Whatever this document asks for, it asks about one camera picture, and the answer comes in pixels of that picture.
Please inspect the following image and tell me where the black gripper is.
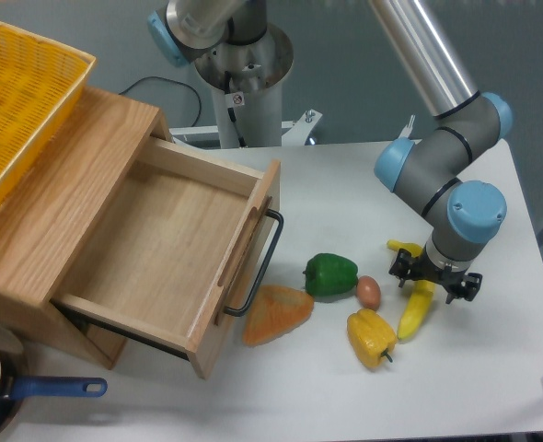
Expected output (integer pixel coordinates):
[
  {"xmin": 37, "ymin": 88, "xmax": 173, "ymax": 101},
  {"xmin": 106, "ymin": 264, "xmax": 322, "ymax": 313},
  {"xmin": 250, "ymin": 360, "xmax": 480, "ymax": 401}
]
[{"xmin": 388, "ymin": 248, "xmax": 482, "ymax": 304}]

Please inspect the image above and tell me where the brown egg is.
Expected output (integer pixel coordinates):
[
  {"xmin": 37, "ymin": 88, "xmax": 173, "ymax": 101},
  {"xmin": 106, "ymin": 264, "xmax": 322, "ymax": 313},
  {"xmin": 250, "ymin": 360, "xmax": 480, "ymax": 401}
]
[{"xmin": 356, "ymin": 275, "xmax": 381, "ymax": 310}]

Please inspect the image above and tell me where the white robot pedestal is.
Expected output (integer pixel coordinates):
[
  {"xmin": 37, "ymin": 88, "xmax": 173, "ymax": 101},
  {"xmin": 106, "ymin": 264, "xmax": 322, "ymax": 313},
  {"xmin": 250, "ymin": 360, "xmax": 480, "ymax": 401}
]
[{"xmin": 194, "ymin": 24, "xmax": 294, "ymax": 148}]

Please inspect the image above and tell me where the yellow plastic basket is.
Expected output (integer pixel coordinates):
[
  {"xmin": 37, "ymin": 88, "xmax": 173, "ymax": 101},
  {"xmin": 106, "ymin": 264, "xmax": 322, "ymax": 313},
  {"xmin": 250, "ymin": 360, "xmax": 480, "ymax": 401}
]
[{"xmin": 0, "ymin": 21, "xmax": 96, "ymax": 207}]

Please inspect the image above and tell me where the wooden drawer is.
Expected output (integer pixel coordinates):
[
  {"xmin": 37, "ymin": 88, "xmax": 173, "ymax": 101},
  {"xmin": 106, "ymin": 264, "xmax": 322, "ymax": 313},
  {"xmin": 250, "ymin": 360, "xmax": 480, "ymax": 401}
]
[{"xmin": 52, "ymin": 138, "xmax": 281, "ymax": 378}]

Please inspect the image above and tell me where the green bell pepper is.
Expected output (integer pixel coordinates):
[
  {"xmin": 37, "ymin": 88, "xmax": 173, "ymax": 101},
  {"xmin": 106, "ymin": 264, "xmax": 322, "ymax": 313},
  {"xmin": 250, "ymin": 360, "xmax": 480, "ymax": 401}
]
[{"xmin": 303, "ymin": 253, "xmax": 358, "ymax": 297}]

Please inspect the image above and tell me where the orange triangular sandwich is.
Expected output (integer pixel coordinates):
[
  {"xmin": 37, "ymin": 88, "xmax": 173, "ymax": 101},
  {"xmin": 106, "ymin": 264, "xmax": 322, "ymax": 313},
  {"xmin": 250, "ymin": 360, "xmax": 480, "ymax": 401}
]
[{"xmin": 242, "ymin": 285, "xmax": 315, "ymax": 347}]

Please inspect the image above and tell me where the wooden cabinet box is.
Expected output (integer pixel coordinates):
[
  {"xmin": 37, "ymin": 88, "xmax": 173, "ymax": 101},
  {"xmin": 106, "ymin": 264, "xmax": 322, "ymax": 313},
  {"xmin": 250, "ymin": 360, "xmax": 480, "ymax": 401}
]
[{"xmin": 0, "ymin": 87, "xmax": 170, "ymax": 368}]

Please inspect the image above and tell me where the yellow bell pepper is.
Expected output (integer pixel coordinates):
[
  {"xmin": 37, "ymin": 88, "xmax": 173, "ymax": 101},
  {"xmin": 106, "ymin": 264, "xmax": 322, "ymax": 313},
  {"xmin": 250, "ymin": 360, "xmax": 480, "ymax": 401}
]
[{"xmin": 347, "ymin": 308, "xmax": 398, "ymax": 369}]

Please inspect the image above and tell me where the black cable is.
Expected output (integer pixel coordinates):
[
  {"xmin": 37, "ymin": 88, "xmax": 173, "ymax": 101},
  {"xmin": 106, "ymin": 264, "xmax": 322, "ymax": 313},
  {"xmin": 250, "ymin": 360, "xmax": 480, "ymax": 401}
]
[{"xmin": 119, "ymin": 76, "xmax": 202, "ymax": 129}]

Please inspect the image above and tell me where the black metal drawer handle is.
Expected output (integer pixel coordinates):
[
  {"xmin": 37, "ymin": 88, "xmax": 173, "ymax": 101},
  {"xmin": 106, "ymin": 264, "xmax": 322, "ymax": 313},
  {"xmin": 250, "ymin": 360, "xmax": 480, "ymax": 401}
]
[{"xmin": 223, "ymin": 208, "xmax": 284, "ymax": 318}]

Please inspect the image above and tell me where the yellow banana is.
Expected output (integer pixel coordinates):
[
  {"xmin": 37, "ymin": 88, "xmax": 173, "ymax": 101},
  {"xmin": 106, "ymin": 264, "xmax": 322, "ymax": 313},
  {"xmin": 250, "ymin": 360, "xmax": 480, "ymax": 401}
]
[{"xmin": 387, "ymin": 239, "xmax": 435, "ymax": 342}]

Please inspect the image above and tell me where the blue handled frying pan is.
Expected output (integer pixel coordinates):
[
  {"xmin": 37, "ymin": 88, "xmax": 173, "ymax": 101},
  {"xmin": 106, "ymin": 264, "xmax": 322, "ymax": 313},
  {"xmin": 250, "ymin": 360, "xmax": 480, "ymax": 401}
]
[{"xmin": 0, "ymin": 349, "xmax": 108, "ymax": 432}]

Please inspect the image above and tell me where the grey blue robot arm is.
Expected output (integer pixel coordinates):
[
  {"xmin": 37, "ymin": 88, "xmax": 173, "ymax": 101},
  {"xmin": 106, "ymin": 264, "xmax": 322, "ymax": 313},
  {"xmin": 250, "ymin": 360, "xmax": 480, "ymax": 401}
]
[{"xmin": 147, "ymin": 1, "xmax": 513, "ymax": 301}]

